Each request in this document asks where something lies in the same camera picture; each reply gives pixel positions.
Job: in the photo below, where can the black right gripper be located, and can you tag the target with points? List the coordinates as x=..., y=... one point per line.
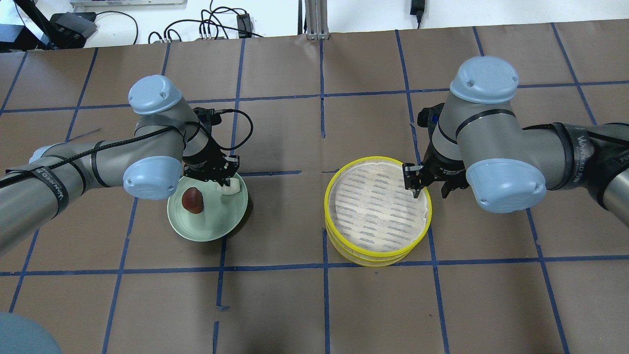
x=446, y=168

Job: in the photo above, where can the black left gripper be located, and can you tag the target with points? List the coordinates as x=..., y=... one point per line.
x=205, y=162

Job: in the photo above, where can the white steamed bun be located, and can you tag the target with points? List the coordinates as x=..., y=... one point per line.
x=231, y=186

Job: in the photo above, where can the yellow rimmed steamer layer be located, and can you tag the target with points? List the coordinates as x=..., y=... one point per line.
x=362, y=258
x=367, y=207

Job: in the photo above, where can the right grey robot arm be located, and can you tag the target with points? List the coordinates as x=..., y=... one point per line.
x=475, y=141

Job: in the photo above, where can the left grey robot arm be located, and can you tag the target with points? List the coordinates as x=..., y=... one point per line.
x=171, y=140

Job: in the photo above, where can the brown bun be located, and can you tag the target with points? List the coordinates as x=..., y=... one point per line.
x=192, y=200

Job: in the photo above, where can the mint green plate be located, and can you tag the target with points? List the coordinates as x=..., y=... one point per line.
x=221, y=214

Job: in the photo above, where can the black power adapter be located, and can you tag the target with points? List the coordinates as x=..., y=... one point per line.
x=417, y=9

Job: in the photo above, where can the aluminium frame post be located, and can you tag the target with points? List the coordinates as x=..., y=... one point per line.
x=316, y=12

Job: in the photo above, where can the black camera stand base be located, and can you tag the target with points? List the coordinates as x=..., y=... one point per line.
x=23, y=28

